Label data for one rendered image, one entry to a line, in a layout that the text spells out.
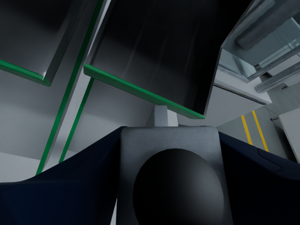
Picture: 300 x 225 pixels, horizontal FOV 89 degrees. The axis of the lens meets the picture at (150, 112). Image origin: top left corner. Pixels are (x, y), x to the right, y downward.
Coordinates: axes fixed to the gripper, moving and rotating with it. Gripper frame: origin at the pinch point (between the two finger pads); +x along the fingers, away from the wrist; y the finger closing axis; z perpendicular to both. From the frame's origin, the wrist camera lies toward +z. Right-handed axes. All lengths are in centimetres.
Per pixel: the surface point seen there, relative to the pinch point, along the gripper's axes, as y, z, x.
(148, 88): 0.9, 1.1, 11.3
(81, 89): 22.4, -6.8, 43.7
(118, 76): 3.8, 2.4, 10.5
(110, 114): 7.9, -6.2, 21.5
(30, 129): 19.4, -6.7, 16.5
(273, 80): -95, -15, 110
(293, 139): -275, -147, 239
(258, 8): -13.1, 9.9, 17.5
